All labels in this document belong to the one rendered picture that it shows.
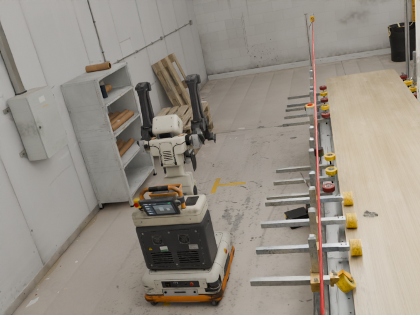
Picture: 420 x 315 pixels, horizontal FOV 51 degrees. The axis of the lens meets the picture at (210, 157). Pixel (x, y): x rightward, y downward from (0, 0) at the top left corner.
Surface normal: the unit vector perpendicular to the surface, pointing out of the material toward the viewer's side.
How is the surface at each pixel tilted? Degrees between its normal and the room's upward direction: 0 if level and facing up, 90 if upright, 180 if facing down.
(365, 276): 0
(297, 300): 0
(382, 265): 0
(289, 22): 90
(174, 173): 82
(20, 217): 90
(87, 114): 90
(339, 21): 90
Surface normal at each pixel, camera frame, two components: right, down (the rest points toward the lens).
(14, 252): 0.96, -0.10
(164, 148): -0.23, 0.27
